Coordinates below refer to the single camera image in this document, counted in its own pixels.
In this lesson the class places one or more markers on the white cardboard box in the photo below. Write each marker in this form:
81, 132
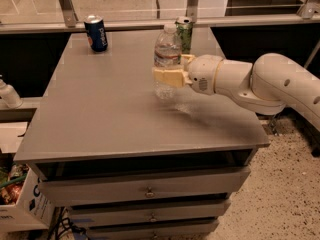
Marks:
31, 211

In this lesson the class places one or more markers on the metal window frame rail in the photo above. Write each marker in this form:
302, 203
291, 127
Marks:
45, 16

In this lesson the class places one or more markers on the clear plastic water bottle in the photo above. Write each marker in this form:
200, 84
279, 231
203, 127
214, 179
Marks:
167, 52

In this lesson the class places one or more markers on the bottom grey drawer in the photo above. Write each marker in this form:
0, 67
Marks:
153, 231

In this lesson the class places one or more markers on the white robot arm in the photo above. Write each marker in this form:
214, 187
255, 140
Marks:
265, 86

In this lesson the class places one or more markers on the green soda can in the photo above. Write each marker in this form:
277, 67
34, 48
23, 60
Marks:
184, 30

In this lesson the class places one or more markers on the middle grey drawer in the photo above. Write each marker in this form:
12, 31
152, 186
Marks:
149, 212

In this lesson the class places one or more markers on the white spray bottle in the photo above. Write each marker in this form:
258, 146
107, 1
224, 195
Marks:
9, 95

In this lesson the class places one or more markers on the blue Pepsi can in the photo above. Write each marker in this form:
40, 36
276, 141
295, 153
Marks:
94, 26

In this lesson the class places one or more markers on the grey drawer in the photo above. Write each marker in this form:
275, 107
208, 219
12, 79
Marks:
144, 187
153, 231
149, 212

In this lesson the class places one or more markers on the top grey drawer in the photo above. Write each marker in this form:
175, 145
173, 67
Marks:
144, 187

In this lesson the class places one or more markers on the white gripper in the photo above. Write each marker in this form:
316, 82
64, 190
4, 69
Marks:
202, 72

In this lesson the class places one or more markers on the grey drawer cabinet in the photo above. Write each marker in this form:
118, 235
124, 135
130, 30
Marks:
100, 118

